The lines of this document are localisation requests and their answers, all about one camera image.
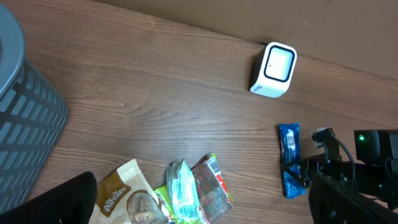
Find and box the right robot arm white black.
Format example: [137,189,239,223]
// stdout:
[281,128,397,210]

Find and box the white barcode scanner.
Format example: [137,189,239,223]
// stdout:
[249,42,297,98]

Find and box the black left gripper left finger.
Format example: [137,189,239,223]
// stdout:
[1,172,98,224]

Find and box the green snack packet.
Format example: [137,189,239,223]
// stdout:
[154,152,234,224]

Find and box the black wrist camera on right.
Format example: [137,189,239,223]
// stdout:
[311,128,340,161]

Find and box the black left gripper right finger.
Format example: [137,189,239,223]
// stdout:
[308,173,397,224]

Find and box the light teal snack packet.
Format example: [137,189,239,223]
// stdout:
[165,159,201,223]

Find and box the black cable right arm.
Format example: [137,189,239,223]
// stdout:
[332,136,357,187]

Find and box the beige brown Pantree snack bag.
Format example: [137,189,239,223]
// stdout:
[89,159,169,224]

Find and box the grey plastic mesh basket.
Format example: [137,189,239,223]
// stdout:
[1,5,69,213]

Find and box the blue snack packet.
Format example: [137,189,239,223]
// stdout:
[279,123,306,198]

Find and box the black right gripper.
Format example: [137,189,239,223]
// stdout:
[281,154,356,189]

